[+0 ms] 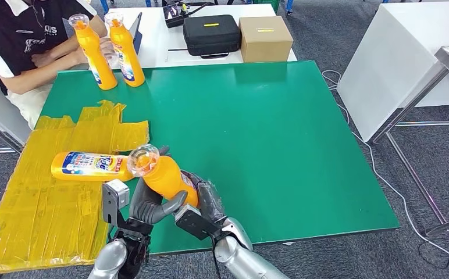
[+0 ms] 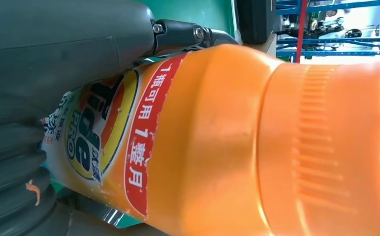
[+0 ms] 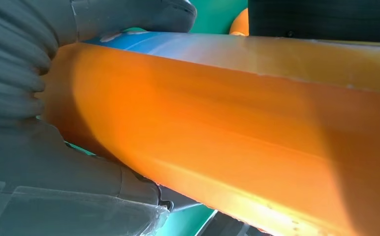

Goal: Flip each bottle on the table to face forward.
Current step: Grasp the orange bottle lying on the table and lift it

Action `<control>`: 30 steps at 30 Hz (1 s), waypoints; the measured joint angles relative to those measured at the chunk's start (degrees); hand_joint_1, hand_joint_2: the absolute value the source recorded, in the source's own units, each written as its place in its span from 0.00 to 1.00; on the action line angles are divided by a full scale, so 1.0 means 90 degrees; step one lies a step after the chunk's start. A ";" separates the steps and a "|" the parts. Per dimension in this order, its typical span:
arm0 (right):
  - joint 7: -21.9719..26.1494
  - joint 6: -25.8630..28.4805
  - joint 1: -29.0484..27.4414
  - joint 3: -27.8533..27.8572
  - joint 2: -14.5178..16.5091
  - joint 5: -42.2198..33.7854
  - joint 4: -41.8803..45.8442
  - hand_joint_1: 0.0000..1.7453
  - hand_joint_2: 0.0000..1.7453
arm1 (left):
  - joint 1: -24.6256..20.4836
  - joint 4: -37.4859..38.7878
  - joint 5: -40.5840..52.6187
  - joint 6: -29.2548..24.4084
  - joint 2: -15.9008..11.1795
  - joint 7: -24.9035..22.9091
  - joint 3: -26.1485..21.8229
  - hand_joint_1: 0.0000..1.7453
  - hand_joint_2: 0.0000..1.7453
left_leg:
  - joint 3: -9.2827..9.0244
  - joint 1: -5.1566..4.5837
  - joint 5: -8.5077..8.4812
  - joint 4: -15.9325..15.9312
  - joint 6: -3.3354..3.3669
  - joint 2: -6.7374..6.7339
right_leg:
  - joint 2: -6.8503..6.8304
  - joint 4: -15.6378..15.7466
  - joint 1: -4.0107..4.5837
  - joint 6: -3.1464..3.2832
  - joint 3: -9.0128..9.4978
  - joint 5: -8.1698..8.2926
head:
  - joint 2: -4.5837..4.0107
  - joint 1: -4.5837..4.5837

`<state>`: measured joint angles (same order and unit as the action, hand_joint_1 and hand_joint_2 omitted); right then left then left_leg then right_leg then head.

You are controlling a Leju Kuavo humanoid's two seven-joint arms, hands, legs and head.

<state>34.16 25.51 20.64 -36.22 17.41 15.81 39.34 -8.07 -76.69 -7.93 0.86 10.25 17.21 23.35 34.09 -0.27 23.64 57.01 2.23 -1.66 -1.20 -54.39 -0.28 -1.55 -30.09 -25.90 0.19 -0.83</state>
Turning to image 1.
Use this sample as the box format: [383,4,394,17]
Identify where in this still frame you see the green plastic crate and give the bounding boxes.
[252,0,281,13]

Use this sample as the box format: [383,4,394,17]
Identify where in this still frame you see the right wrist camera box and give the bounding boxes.
[173,204,222,241]

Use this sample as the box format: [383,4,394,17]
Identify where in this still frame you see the person's right hand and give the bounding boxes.
[99,36,120,69]

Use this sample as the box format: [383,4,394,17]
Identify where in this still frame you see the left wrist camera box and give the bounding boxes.
[102,178,131,226]

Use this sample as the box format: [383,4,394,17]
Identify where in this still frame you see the orange detergent bottle clear cap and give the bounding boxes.
[126,144,199,209]
[68,13,118,91]
[51,151,135,183]
[104,11,146,88]

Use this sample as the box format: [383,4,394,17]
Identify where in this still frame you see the black controller with screen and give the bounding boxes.
[162,2,191,28]

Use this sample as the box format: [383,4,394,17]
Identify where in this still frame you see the green table mat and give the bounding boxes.
[37,60,401,256]

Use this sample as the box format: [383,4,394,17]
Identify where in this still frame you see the white panel-sided table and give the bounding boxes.
[336,3,449,143]

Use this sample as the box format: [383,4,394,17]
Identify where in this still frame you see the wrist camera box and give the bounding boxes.
[173,204,222,241]
[102,178,131,226]

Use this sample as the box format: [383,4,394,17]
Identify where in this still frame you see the black zip carry case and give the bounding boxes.
[182,15,242,59]

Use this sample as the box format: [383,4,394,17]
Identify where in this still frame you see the white desk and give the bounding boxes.
[100,3,298,70]

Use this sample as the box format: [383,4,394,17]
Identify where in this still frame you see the person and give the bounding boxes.
[0,0,119,130]

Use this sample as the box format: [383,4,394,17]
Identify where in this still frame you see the black floor cable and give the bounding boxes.
[416,239,449,271]

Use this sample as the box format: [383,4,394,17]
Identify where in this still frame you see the yellow plastic sheet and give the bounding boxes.
[0,100,150,276]

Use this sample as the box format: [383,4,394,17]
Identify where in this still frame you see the brown cardboard box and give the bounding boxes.
[238,16,294,63]

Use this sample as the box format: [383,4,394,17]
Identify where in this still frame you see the white floor cable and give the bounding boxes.
[320,70,449,263]

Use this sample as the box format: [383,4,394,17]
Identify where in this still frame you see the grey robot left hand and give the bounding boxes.
[129,146,188,226]

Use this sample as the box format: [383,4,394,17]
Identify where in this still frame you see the person's left hand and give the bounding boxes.
[31,51,58,69]

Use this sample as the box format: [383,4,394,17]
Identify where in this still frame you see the black camera cable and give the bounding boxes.
[211,235,223,279]

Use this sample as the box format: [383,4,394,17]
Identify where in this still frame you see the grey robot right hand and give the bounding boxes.
[182,169,227,224]

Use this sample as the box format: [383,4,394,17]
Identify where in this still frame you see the tablet in blue case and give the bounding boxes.
[129,11,143,55]

